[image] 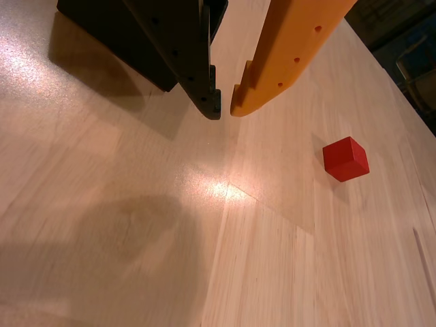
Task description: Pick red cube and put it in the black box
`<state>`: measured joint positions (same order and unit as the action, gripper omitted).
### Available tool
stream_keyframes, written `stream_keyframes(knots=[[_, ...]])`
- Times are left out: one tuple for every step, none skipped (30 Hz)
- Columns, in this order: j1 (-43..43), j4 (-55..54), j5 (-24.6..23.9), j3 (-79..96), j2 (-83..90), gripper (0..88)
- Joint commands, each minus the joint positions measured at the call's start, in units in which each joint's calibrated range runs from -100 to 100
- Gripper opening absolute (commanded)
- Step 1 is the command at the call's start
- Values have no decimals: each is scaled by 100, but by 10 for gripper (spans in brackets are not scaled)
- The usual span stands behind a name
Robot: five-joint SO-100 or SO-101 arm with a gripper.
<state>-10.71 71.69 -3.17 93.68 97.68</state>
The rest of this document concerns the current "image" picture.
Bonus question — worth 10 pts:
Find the black box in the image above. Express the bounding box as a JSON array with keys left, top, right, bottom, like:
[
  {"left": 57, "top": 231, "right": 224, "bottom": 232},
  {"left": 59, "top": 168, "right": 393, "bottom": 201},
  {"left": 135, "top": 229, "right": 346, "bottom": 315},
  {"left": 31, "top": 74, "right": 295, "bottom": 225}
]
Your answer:
[{"left": 56, "top": 0, "right": 229, "bottom": 93}]

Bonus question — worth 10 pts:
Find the red cube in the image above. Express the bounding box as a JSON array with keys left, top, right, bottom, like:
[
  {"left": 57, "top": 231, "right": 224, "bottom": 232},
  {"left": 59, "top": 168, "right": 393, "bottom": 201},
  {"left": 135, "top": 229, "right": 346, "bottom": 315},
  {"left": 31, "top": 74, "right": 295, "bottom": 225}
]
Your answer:
[{"left": 322, "top": 136, "right": 371, "bottom": 184}]

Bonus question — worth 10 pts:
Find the dark chair frame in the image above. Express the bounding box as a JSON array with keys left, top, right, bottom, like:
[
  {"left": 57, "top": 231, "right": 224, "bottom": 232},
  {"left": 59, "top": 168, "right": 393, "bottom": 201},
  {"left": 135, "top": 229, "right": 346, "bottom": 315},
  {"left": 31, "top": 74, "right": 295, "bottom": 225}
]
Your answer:
[{"left": 396, "top": 33, "right": 436, "bottom": 117}]

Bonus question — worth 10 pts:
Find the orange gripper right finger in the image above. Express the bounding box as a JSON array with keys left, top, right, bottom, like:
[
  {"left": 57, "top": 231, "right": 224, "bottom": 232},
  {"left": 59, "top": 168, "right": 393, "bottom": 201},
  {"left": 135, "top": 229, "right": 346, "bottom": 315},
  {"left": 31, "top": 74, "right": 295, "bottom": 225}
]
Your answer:
[{"left": 230, "top": 0, "right": 357, "bottom": 118}]

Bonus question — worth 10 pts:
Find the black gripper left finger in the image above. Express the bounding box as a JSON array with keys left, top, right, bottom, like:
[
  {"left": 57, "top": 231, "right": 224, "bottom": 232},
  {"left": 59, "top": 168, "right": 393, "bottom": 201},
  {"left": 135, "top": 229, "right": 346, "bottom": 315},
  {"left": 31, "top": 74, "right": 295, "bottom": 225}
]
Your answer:
[{"left": 121, "top": 0, "right": 223, "bottom": 121}]

